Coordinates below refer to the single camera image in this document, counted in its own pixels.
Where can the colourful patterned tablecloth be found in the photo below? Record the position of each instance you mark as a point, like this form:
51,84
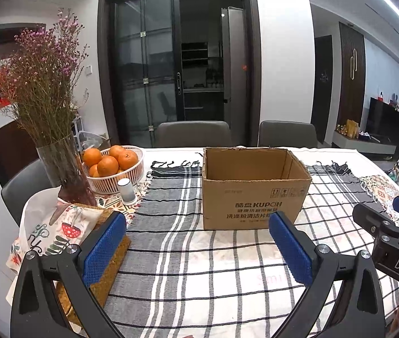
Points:
375,186

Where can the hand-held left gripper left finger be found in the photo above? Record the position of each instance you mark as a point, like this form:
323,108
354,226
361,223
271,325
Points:
104,250

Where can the orange fruit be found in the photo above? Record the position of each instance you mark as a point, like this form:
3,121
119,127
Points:
93,172
107,165
116,151
92,156
127,159

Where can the dark wardrobe door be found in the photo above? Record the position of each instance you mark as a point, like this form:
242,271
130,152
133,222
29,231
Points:
351,95

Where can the brown woven mat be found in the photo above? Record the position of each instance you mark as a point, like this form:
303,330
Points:
113,271

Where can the grey dining chair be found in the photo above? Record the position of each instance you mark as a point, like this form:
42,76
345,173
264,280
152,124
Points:
26,186
192,135
287,135

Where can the dried pink flower bouquet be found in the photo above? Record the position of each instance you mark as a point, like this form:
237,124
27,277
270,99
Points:
40,77

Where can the grey television cabinet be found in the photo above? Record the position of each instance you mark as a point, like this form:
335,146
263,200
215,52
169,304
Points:
361,142

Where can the black television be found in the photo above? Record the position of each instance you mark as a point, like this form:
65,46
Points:
389,119

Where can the yellow paper bag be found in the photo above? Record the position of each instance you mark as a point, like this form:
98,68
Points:
352,128

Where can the glass vase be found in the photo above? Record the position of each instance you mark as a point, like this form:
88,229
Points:
62,169

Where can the floral printed cloth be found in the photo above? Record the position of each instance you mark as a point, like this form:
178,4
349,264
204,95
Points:
58,225

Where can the grey checked cloth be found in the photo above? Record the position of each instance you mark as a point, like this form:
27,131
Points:
185,253

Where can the white plastic fruit basket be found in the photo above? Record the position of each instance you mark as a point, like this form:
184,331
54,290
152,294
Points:
114,183

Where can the dark sliding glass door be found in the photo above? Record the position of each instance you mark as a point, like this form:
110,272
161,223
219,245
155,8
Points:
143,77

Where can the small white cylinder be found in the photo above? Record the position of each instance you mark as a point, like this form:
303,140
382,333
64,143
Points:
125,190

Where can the brown cardboard box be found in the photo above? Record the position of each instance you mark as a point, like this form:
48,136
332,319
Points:
248,200

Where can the white light switch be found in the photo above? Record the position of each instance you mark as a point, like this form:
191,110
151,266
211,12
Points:
88,70

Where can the red wall poster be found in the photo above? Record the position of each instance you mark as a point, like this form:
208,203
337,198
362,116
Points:
0,95

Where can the dark room door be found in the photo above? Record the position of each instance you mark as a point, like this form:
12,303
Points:
322,105

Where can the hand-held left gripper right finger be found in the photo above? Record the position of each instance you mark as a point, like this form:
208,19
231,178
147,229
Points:
291,250

